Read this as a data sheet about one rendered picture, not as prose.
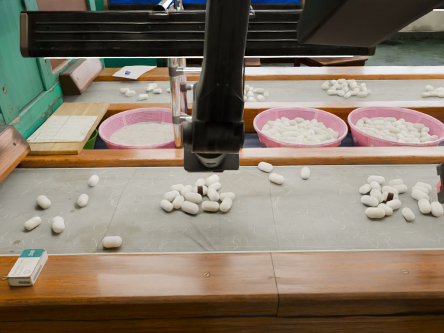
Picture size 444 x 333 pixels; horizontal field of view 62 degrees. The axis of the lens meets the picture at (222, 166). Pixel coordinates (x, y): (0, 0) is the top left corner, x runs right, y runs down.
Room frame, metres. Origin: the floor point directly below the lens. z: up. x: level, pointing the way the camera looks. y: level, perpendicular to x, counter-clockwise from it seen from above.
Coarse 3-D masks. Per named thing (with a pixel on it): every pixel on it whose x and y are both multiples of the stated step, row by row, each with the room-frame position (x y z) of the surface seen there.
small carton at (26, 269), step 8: (24, 256) 0.43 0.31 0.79; (32, 256) 0.43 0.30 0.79; (40, 256) 0.43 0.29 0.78; (16, 264) 0.41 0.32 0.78; (24, 264) 0.41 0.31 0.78; (32, 264) 0.41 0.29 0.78; (40, 264) 0.42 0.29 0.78; (16, 272) 0.40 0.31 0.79; (24, 272) 0.40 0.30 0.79; (32, 272) 0.40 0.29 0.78; (8, 280) 0.39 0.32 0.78; (16, 280) 0.39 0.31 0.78; (24, 280) 0.39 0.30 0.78; (32, 280) 0.39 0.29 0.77
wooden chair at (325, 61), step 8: (352, 56) 2.99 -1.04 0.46; (360, 56) 2.97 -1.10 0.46; (296, 64) 3.10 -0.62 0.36; (304, 64) 3.01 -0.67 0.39; (312, 64) 2.91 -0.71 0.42; (320, 64) 2.78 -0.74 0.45; (328, 64) 2.77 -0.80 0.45; (336, 64) 2.80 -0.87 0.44; (344, 64) 2.86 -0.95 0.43; (352, 64) 2.89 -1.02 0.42; (360, 64) 2.92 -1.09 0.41
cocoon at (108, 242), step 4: (116, 236) 0.51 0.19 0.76; (104, 240) 0.50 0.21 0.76; (108, 240) 0.50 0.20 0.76; (112, 240) 0.50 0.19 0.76; (116, 240) 0.50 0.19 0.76; (120, 240) 0.50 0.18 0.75; (104, 244) 0.49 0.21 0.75; (108, 244) 0.49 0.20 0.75; (112, 244) 0.49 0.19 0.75; (116, 244) 0.50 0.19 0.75; (120, 244) 0.50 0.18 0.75
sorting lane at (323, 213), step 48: (0, 192) 0.67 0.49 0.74; (48, 192) 0.67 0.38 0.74; (96, 192) 0.67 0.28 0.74; (144, 192) 0.67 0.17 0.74; (240, 192) 0.67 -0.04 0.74; (288, 192) 0.67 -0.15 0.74; (336, 192) 0.67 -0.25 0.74; (432, 192) 0.67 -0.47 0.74; (0, 240) 0.52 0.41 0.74; (48, 240) 0.52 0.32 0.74; (96, 240) 0.52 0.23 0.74; (144, 240) 0.52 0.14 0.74; (192, 240) 0.52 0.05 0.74; (240, 240) 0.52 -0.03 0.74; (288, 240) 0.52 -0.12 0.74; (336, 240) 0.52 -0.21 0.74; (384, 240) 0.52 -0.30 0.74; (432, 240) 0.52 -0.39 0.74
